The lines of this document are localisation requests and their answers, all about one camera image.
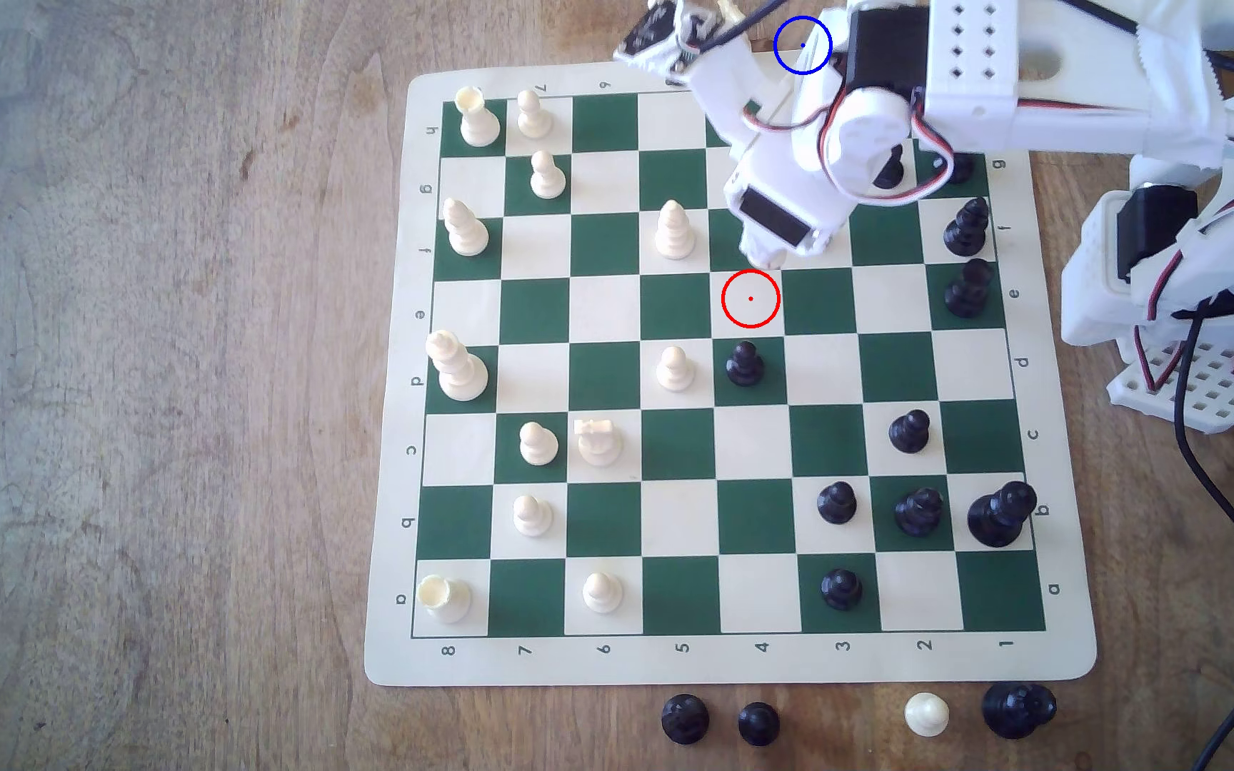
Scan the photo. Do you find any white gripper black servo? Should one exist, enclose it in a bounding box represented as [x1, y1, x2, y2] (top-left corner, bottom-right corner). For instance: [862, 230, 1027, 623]
[686, 45, 854, 263]

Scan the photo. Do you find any white chess bishop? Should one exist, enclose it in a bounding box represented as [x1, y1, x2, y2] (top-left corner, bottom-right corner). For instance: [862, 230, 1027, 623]
[441, 198, 491, 258]
[653, 199, 698, 261]

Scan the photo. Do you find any black chess bishop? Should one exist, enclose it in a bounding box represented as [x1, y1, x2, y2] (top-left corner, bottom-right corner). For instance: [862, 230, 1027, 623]
[943, 197, 993, 258]
[943, 258, 996, 319]

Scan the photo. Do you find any green cream chess mat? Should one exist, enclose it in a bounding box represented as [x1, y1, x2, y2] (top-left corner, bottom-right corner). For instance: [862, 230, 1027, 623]
[363, 59, 1100, 689]

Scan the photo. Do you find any white chess rook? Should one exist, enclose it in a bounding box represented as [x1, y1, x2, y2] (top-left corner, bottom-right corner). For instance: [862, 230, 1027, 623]
[416, 575, 473, 625]
[453, 86, 503, 149]

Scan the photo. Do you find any white chess queen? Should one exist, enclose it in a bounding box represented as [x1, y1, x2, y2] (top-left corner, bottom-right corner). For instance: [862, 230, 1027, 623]
[425, 330, 491, 404]

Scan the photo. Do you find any black chess king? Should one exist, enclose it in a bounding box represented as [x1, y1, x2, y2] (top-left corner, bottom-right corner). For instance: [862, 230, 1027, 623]
[966, 480, 1039, 550]

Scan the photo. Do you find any black chess queen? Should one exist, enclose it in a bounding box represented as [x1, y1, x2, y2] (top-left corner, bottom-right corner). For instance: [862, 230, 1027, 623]
[981, 682, 1058, 741]

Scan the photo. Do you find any arm camera circuit board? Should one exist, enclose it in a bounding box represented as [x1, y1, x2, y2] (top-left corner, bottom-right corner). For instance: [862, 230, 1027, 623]
[613, 0, 715, 83]

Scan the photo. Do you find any white perforated base plate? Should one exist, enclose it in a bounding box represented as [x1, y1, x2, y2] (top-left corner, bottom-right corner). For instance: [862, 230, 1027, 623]
[1108, 341, 1234, 435]

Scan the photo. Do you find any thick black cable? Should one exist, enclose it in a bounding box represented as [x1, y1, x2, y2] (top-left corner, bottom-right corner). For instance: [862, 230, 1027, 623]
[1170, 289, 1234, 771]

